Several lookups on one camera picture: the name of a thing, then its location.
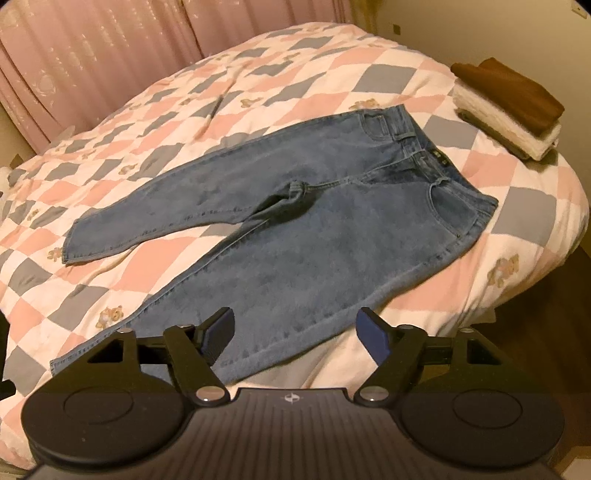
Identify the pink curtain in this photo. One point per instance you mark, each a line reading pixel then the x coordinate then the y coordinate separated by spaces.
pixel 92 55

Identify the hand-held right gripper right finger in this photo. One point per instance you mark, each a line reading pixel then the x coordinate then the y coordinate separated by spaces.
pixel 373 336

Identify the blue denim jeans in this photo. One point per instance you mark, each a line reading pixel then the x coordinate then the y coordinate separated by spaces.
pixel 300 221

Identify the brown folded cloth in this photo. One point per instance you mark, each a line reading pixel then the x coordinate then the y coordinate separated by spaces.
pixel 512 94

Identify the pink grey checked quilt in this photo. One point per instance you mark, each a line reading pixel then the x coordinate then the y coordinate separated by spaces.
pixel 152 115

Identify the white folded knit cloth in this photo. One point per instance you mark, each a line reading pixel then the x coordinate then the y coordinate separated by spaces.
pixel 512 127

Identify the grey-green folded cloth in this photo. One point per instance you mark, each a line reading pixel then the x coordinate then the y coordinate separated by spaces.
pixel 467 118

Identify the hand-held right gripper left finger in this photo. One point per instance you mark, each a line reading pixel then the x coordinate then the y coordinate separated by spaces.
pixel 220 328

